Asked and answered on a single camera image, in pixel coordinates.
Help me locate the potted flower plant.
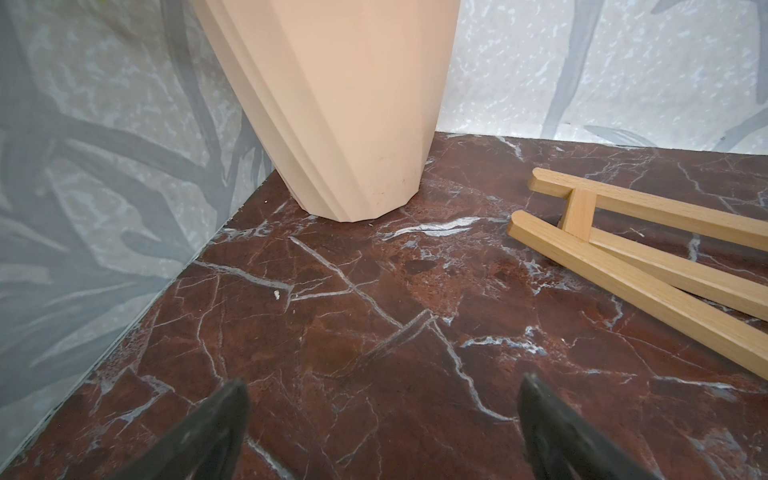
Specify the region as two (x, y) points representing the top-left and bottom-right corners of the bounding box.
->
(194, 1), (460, 222)

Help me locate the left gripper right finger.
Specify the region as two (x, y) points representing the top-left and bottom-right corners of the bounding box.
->
(517, 373), (655, 479)

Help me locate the wooden easel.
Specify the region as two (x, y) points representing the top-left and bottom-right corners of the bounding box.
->
(508, 168), (767, 377)

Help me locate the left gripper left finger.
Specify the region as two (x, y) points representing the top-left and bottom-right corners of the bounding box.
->
(111, 379), (250, 479)

